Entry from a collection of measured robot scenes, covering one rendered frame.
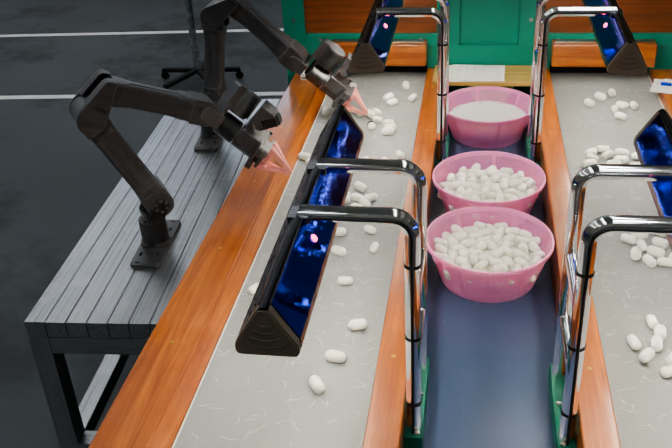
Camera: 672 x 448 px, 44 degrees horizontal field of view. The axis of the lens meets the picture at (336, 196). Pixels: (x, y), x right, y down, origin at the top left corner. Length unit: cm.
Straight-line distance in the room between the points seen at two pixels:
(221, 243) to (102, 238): 39
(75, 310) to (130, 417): 49
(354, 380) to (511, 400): 28
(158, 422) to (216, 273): 42
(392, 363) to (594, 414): 33
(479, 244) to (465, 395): 39
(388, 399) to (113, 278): 79
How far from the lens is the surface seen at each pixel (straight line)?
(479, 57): 266
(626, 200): 200
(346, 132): 146
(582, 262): 118
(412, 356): 127
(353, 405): 139
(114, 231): 209
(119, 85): 179
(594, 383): 143
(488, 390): 152
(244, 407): 141
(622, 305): 165
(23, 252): 347
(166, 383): 145
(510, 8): 263
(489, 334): 164
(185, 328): 156
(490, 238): 181
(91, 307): 184
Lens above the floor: 170
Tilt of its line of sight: 29 degrees down
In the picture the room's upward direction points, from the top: 3 degrees counter-clockwise
